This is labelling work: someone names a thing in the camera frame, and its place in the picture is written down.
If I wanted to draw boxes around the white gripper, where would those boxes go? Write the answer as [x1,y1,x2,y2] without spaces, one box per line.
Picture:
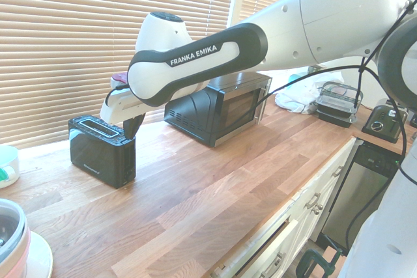
[99,90,148,141]

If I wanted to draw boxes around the black glossy toaster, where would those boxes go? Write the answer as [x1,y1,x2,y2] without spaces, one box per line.
[67,114,137,189]

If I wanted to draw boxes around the black stainless microwave oven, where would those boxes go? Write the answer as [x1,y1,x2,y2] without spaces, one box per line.
[163,71,273,148]

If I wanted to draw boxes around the wide beige window blind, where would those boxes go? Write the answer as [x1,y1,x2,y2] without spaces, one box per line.
[0,0,238,150]

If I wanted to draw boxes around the white mug green inside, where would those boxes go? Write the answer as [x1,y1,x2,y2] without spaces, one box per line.
[0,145,21,189]

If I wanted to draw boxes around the white plate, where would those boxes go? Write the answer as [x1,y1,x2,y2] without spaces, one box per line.
[18,230,54,278]

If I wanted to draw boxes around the teal cup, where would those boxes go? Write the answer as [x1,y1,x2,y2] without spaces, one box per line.
[287,73,309,89]

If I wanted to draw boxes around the pink bowl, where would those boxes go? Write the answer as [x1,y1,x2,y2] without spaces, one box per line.
[0,225,33,278]

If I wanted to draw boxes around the white plastic bag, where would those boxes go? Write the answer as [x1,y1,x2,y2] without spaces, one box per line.
[274,72,347,116]

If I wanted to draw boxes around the black food container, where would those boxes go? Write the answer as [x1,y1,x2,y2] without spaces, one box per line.
[315,95,360,118]
[317,110,356,130]

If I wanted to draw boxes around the clear lidded food container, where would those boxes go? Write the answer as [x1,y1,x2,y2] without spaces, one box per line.
[320,80,363,104]

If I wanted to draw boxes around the green clamp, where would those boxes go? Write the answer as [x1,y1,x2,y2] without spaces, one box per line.
[298,247,347,278]

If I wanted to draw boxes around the stainless undercounter appliance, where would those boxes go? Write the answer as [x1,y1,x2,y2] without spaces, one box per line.
[320,141,403,253]

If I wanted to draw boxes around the silver drawer handle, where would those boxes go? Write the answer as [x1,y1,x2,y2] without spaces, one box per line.
[259,251,287,278]

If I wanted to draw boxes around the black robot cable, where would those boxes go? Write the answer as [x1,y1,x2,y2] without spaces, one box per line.
[250,0,417,261]

